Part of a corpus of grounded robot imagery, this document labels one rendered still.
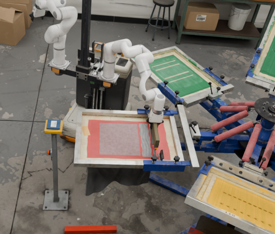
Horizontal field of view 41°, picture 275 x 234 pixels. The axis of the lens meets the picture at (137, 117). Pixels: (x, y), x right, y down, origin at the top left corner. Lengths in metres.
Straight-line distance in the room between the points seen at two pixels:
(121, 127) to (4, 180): 1.42
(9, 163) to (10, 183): 0.26
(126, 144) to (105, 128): 0.22
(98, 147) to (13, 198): 1.22
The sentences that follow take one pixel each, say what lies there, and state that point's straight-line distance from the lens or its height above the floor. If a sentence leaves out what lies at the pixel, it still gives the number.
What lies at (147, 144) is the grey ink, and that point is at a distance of 2.80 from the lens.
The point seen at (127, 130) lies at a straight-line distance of 2.89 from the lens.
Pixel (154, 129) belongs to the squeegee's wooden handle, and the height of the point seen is 1.13.
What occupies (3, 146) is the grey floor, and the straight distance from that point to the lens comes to 4.13.
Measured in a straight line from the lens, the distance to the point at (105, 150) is 2.72.
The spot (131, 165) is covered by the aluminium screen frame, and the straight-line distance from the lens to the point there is 2.60.
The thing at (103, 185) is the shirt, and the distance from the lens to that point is 2.89.
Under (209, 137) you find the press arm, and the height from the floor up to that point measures 1.03.
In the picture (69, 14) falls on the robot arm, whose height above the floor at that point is 1.66.
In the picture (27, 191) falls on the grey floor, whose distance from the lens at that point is 3.70.
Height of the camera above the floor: 2.92
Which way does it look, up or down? 41 degrees down
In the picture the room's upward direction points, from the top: 9 degrees clockwise
